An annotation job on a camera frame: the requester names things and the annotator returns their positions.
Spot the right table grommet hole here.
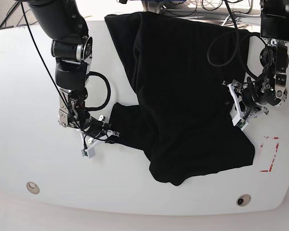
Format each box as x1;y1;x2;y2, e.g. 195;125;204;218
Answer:
236;194;251;207

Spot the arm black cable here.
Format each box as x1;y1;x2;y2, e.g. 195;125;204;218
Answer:
207;0;268;80
20;0;111;135

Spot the black coiled cable bundle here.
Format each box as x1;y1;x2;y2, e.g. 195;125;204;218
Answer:
200;0;253;14

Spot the black floor cable left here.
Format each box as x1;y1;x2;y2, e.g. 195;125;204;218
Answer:
0;0;38;28

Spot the black t-shirt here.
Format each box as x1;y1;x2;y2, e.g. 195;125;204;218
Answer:
105;12;255;186

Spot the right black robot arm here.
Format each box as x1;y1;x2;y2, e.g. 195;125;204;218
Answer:
27;0;119;143

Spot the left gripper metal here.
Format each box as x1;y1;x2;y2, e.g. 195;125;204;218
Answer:
240;39;289;113

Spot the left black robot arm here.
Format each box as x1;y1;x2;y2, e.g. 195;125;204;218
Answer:
241;0;289;116

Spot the red tape rectangle marking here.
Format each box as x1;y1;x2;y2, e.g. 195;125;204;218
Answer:
257;136;280;173

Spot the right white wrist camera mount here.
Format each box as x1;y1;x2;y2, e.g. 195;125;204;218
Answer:
79;115;120;159

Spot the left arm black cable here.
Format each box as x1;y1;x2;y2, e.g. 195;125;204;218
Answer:
207;0;268;80

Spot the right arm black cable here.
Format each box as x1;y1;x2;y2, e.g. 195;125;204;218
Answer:
20;0;111;135

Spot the left table grommet hole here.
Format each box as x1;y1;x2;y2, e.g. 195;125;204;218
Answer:
26;182;40;194

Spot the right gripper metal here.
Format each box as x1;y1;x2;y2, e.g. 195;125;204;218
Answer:
59;88;120;144

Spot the aluminium frame stand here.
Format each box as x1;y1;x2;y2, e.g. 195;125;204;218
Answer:
141;0;165;14

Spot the table grommet hole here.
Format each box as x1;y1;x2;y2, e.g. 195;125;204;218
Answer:
236;194;251;207
26;182;40;194

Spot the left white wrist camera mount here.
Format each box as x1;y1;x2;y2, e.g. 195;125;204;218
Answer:
223;80;269;131

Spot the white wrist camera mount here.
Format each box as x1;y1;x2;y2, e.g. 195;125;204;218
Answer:
223;80;269;131
79;115;120;159

